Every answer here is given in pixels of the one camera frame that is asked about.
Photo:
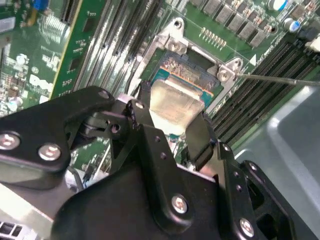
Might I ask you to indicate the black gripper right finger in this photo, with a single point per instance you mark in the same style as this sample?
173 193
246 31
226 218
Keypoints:
231 180

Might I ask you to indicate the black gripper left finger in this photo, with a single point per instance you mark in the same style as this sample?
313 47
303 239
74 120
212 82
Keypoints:
37 125

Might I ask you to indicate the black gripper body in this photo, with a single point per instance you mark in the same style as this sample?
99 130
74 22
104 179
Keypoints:
112 212

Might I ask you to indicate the silver green CPU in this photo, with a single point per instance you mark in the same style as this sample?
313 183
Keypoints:
175 105

